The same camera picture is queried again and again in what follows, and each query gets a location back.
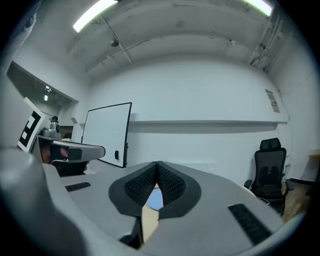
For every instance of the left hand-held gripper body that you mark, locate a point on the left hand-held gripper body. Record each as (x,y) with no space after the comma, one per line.
(30,125)

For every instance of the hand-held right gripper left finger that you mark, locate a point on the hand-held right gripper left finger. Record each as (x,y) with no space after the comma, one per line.
(100,195)

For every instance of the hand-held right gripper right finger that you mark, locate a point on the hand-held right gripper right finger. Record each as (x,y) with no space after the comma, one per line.
(215,200)

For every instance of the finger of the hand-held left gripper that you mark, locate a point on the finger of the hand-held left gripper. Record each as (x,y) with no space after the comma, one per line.
(92,152)

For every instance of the large blue plate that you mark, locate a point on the large blue plate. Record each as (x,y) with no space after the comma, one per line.
(155,201)

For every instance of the person's left hand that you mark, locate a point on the person's left hand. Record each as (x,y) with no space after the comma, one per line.
(45,155)

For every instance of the black framed whiteboard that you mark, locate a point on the black framed whiteboard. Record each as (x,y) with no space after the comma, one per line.
(107,135)

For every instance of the whiteboard eraser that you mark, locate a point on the whiteboard eraser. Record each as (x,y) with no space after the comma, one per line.
(117,154)

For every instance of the black mesh office chair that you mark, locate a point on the black mesh office chair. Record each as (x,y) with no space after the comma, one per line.
(270,160)

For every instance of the round ceiling detector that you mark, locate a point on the round ceiling detector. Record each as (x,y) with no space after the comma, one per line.
(115,43)

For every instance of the ceiling tube light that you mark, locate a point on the ceiling tube light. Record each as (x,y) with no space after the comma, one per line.
(92,15)
(260,6)

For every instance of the grey ceiling pipe bundle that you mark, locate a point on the grey ceiling pipe bundle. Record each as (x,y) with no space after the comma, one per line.
(268,40)

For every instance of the white wall ledge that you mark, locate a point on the white wall ledge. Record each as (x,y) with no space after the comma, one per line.
(200,123)

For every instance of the wall poster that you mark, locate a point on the wall poster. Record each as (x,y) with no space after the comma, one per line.
(273,100)

